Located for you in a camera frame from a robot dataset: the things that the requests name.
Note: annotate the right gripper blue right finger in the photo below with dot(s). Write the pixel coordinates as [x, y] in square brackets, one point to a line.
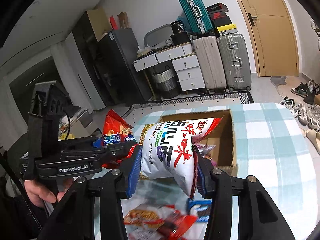
[204, 167]

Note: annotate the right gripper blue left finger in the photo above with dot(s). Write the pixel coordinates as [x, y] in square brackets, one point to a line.
[134, 172]

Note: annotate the blue Oreo cookie pack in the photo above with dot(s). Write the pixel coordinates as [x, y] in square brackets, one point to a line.
[200, 209]

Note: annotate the white red chips bag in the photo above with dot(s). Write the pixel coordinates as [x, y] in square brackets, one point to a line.
[167, 150]

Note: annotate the red snack bag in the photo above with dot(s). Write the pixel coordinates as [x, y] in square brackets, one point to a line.
[117, 130]

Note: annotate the white red noodle packet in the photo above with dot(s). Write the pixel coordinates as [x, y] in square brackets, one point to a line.
[148, 219]

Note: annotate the red black snack pack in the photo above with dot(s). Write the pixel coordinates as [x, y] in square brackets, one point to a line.
[176, 225]

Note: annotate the left hand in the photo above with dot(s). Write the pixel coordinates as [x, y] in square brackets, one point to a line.
[38, 193]

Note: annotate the purple candy snack bag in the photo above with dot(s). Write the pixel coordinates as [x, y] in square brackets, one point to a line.
[205, 150]

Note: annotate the brown cardboard SF box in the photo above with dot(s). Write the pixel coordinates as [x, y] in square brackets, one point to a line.
[222, 137]

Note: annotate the patterned floor rug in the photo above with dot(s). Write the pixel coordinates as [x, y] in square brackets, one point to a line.
[245, 97]

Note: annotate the teal white checkered tablecloth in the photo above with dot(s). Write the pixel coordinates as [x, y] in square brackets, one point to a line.
[269, 145]

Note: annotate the woven laundry basket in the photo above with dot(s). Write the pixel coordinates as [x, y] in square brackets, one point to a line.
[167, 83]

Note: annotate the silver suitcase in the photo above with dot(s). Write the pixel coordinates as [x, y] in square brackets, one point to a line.
[235, 61]

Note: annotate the white drawer desk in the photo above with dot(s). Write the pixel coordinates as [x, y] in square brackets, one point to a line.
[184, 61]

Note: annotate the beige slipper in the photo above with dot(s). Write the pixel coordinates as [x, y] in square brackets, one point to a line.
[314, 137]

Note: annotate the black refrigerator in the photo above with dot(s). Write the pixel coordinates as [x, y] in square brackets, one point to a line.
[117, 52]

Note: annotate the beige suitcase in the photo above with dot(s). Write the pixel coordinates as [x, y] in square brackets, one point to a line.
[209, 58]

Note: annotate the stacked shoe boxes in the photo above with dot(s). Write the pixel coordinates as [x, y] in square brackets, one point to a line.
[218, 16]

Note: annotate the wooden door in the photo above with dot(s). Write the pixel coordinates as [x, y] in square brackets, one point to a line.
[272, 37]

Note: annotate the teal suitcase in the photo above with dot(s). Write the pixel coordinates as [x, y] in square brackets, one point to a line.
[197, 16]

